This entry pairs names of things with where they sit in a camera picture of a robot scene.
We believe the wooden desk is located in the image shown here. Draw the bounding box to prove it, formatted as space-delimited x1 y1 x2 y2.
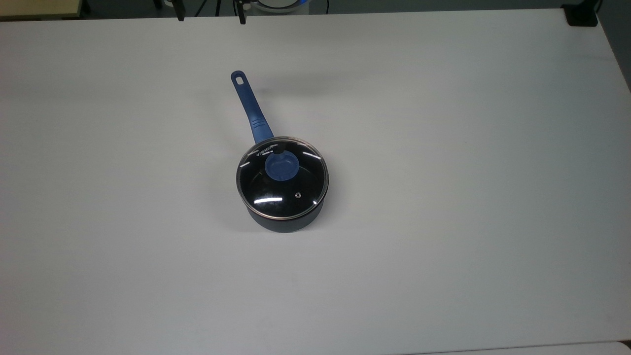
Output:
0 0 83 20

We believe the dark blue saucepan with handle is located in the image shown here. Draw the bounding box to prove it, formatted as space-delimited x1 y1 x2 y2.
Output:
230 70 329 234

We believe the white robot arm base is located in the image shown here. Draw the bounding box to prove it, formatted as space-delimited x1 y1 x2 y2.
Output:
254 0 310 13

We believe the black box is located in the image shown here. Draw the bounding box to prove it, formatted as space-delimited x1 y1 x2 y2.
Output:
562 4 599 27

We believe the glass lid with blue knob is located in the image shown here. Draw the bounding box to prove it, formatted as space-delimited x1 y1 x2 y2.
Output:
236 136 330 220

